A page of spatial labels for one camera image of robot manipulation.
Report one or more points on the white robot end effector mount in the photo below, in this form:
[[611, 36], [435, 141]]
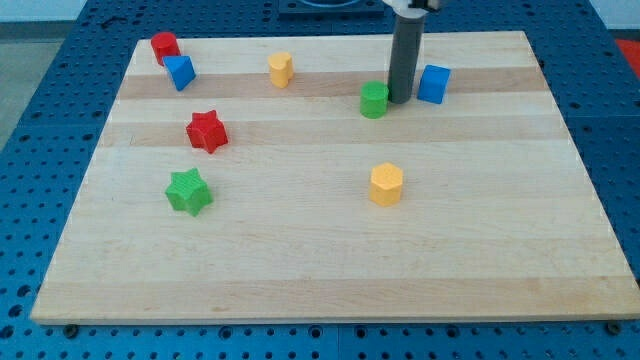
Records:
[[414, 8]]

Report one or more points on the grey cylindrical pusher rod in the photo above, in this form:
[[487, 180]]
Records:
[[406, 44]]

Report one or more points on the green cylinder block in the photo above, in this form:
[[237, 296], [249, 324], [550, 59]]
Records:
[[373, 99]]

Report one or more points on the yellow heart block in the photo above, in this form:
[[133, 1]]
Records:
[[281, 69]]

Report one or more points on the blue cube block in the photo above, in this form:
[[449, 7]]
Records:
[[433, 84]]

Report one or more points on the yellow hexagon block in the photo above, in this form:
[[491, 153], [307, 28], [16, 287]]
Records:
[[386, 184]]

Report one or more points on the wooden board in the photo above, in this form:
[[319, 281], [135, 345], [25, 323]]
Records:
[[498, 219]]

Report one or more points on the red star block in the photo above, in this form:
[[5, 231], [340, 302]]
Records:
[[206, 131]]

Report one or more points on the blue triangle block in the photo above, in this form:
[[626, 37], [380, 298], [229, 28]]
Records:
[[181, 70]]

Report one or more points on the red cylinder block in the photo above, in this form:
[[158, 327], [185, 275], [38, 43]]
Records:
[[164, 44]]

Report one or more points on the green star block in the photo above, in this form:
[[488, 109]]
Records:
[[188, 192]]

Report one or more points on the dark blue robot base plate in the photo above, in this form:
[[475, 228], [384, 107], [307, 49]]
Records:
[[299, 8]]

